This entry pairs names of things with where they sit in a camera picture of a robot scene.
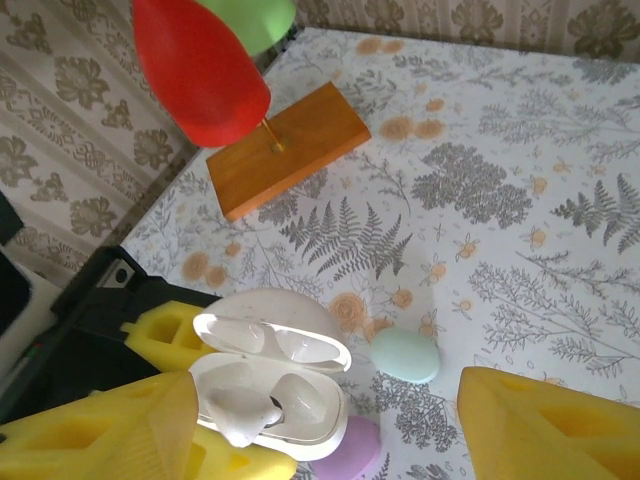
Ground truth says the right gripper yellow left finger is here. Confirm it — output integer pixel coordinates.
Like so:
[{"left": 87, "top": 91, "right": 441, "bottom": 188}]
[{"left": 0, "top": 368, "right": 201, "bottom": 480}]

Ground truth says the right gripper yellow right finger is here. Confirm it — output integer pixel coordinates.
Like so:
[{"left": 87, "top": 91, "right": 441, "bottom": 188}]
[{"left": 457, "top": 366, "right": 640, "bottom": 480}]

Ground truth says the white wireless earbud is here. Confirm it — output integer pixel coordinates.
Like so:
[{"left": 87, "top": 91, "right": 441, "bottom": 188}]
[{"left": 205, "top": 367, "right": 282, "bottom": 450}]

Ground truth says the white earbud case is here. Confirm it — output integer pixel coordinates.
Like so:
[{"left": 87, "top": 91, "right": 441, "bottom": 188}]
[{"left": 187, "top": 287, "right": 354, "bottom": 461}]

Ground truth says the purple earbud case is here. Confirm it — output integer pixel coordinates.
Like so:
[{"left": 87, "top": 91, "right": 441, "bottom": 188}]
[{"left": 312, "top": 414, "right": 384, "bottom": 480}]

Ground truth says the mint green earbud case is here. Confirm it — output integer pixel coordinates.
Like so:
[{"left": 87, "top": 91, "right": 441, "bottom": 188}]
[{"left": 369, "top": 327, "right": 441, "bottom": 386}]

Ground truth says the red plastic wine glass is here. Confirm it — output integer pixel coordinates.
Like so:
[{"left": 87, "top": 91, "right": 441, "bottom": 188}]
[{"left": 132, "top": 0, "right": 272, "bottom": 149}]

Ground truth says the green plastic wine glass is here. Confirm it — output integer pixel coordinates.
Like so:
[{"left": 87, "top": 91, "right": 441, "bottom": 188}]
[{"left": 197, "top": 0, "right": 297, "bottom": 57}]

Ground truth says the gold wire rack wooden base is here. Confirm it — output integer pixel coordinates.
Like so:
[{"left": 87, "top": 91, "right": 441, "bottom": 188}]
[{"left": 205, "top": 82, "right": 372, "bottom": 221}]

